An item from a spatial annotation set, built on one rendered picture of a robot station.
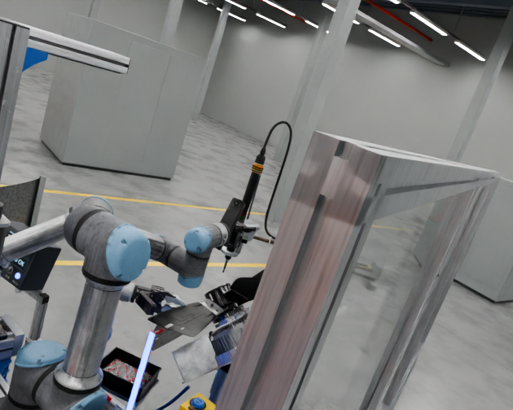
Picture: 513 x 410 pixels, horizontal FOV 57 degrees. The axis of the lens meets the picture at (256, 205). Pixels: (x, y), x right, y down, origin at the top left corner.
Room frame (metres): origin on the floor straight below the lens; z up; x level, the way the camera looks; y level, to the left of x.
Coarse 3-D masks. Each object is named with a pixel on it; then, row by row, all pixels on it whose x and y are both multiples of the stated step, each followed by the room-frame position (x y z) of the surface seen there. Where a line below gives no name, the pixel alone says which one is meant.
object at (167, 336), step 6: (156, 330) 1.84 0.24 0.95; (168, 330) 1.80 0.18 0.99; (156, 336) 1.80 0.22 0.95; (162, 336) 1.79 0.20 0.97; (168, 336) 1.77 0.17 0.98; (174, 336) 1.76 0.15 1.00; (156, 342) 1.76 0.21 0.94; (162, 342) 1.75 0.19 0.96; (168, 342) 1.74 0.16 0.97; (156, 348) 1.73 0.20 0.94
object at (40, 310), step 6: (42, 294) 1.65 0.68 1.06; (36, 306) 1.64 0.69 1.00; (42, 306) 1.64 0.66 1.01; (36, 312) 1.64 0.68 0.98; (42, 312) 1.65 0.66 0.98; (36, 318) 1.63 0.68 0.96; (42, 318) 1.65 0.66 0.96; (36, 324) 1.63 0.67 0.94; (42, 324) 1.65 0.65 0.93; (30, 330) 1.64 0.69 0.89; (36, 330) 1.63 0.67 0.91; (30, 336) 1.64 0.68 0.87; (36, 336) 1.64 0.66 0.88
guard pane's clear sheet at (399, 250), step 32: (480, 192) 1.69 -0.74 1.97; (384, 224) 0.40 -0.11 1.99; (416, 224) 0.57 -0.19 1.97; (448, 224) 0.99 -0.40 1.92; (384, 256) 0.46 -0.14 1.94; (416, 256) 0.70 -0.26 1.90; (448, 256) 1.49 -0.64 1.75; (352, 288) 0.38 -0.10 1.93; (384, 288) 0.54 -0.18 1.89; (416, 288) 0.92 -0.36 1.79; (352, 320) 0.43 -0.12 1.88; (384, 320) 0.66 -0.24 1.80; (352, 352) 0.50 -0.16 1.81; (384, 352) 0.86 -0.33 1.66; (320, 384) 0.41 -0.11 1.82; (352, 384) 0.61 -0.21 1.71
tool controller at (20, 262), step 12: (12, 228) 1.71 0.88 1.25; (24, 228) 1.77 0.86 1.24; (36, 252) 1.63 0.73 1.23; (48, 252) 1.67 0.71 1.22; (12, 264) 1.65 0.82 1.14; (24, 264) 1.63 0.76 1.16; (36, 264) 1.64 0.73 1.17; (48, 264) 1.69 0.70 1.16; (12, 276) 1.63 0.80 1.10; (24, 276) 1.61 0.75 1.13; (36, 276) 1.65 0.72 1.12; (48, 276) 1.70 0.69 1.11; (24, 288) 1.61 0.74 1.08; (36, 288) 1.66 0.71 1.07
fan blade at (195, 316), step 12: (168, 312) 1.63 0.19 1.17; (180, 312) 1.63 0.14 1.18; (192, 312) 1.64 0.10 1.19; (204, 312) 1.67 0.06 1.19; (156, 324) 1.54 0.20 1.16; (168, 324) 1.54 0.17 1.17; (180, 324) 1.55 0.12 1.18; (192, 324) 1.57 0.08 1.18; (204, 324) 1.60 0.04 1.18; (192, 336) 1.48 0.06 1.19
